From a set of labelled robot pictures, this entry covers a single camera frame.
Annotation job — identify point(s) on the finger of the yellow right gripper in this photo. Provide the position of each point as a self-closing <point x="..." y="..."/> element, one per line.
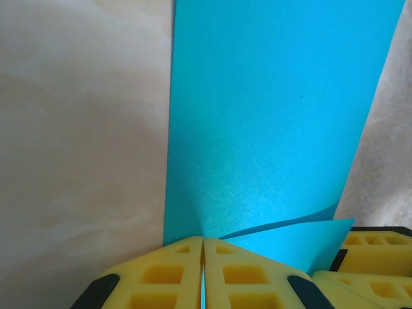
<point x="360" y="291"/>
<point x="396" y="257"/>

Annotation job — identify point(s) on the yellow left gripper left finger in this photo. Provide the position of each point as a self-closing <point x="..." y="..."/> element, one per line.
<point x="190" y="277"/>

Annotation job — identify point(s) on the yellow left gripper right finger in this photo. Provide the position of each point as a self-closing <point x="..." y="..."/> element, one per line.
<point x="215" y="277"/>

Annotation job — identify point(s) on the blue square paper sheet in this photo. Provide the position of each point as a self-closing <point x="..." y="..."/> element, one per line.
<point x="264" y="128"/>

